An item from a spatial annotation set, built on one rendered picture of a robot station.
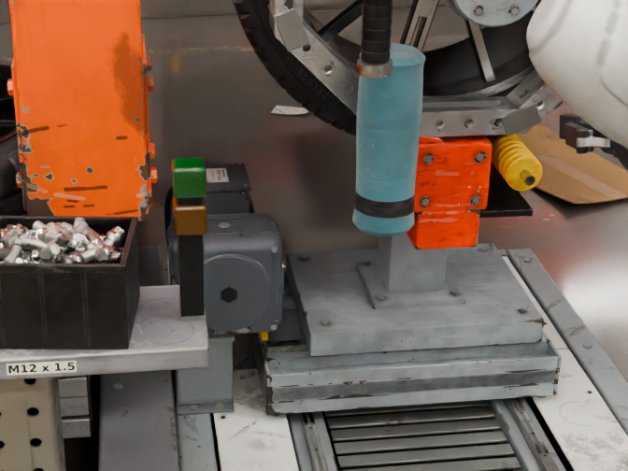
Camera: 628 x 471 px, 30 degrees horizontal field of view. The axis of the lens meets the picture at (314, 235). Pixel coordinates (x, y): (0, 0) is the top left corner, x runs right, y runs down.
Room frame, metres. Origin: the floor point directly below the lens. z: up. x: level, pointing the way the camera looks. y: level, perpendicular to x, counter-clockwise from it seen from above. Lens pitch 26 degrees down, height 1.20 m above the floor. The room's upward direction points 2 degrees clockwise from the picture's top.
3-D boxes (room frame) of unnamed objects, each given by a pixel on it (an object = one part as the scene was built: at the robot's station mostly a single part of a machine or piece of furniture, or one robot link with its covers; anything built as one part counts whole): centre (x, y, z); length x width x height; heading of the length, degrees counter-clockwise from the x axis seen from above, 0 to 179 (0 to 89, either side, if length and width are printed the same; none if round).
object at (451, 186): (1.71, -0.19, 0.48); 0.16 x 0.12 x 0.17; 10
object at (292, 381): (1.83, -0.15, 0.13); 0.50 x 0.36 x 0.10; 100
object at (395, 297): (1.84, -0.17, 0.32); 0.40 x 0.30 x 0.28; 100
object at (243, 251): (1.81, 0.16, 0.26); 0.42 x 0.18 x 0.35; 10
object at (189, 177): (1.31, 0.15, 0.64); 0.04 x 0.04 x 0.04; 10
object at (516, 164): (1.79, -0.30, 0.51); 0.29 x 0.06 x 0.06; 10
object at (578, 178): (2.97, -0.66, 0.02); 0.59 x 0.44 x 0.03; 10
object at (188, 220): (1.31, 0.15, 0.59); 0.04 x 0.04 x 0.04; 10
